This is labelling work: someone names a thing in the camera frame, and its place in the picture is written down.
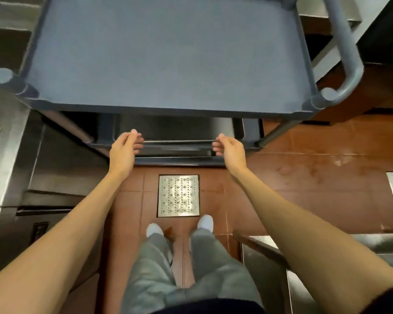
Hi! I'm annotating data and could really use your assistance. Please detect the person's right hand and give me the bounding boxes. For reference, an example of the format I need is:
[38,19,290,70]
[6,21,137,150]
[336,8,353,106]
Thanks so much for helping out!
[212,133,248,175]

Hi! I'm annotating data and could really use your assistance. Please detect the white right shoe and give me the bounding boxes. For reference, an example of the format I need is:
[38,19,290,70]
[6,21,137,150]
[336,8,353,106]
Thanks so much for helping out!
[196,214,214,233]

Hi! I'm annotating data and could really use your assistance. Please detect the perforated metal floor drain cover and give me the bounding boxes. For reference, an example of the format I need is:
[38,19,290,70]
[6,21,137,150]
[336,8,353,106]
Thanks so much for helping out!
[157,174,200,218]

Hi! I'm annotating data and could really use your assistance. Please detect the person's right forearm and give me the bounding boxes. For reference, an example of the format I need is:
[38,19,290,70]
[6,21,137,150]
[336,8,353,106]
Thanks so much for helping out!
[230,167,393,314]

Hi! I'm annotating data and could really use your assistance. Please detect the grey plastic utility cart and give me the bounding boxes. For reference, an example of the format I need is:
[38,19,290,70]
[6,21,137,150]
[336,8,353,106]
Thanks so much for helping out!
[0,0,365,167]

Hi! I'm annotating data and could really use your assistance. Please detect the white shoe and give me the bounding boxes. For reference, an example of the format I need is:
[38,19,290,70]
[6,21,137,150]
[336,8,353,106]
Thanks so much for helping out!
[196,214,214,233]
[146,223,164,238]

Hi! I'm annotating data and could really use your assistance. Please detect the person's left forearm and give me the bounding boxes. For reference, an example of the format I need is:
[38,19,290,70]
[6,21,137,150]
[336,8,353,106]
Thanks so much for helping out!
[0,169,125,314]

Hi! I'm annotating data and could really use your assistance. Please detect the person's left hand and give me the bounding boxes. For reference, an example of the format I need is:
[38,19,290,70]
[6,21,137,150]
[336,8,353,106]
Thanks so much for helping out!
[108,129,144,176]

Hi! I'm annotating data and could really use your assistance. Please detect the black control panel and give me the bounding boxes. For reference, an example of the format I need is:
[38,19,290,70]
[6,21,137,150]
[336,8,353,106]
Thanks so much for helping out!
[30,222,50,245]

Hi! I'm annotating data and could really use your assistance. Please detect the grey trousers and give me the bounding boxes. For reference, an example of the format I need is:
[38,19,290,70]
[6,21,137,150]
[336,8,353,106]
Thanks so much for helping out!
[120,228,264,314]

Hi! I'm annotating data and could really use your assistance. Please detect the stainless steel kitchen appliance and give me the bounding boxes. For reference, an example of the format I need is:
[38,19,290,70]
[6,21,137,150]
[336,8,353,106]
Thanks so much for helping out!
[0,88,110,285]

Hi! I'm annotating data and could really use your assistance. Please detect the stainless steel work table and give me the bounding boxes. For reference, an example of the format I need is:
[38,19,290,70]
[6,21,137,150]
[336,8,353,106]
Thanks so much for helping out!
[233,230,393,314]

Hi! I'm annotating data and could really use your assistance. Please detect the dark shirt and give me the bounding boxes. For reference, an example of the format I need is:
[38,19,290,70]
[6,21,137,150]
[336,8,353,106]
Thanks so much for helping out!
[150,286,393,314]

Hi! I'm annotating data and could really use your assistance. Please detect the white left shoe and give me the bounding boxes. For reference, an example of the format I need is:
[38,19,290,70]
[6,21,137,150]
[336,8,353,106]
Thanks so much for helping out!
[146,223,164,238]

